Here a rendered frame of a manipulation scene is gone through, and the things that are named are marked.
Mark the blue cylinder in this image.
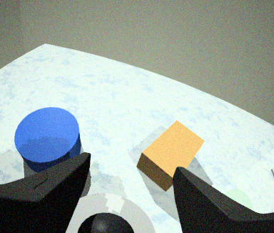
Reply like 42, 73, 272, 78
14, 107, 81, 173

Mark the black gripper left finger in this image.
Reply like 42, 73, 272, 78
0, 152, 91, 233

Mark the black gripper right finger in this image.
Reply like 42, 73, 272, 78
172, 167, 274, 233

